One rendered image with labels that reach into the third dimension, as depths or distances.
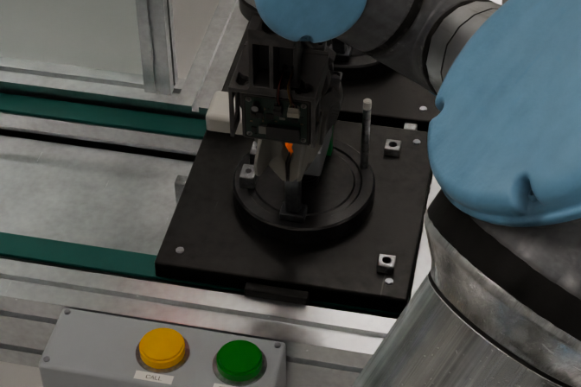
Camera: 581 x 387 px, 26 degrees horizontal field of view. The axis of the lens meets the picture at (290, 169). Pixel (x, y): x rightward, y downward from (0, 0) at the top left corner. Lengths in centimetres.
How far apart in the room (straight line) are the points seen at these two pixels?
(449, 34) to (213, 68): 63
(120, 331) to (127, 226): 18
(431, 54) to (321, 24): 8
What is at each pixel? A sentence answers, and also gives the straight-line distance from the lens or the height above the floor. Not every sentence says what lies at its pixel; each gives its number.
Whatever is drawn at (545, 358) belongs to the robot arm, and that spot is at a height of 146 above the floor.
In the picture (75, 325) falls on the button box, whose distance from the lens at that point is 116.
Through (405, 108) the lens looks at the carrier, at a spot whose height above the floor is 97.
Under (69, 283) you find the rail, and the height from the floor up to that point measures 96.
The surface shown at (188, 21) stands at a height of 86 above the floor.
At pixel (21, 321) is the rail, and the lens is 122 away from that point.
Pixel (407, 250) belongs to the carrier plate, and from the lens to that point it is 120.
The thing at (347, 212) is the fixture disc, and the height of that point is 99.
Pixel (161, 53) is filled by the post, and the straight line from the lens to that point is 136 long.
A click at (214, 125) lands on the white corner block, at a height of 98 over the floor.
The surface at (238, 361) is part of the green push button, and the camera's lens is 111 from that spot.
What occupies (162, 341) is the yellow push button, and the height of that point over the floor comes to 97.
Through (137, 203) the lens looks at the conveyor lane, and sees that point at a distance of 133.
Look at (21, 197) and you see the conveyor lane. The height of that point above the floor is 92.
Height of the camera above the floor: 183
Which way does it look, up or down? 42 degrees down
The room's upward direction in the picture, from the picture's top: straight up
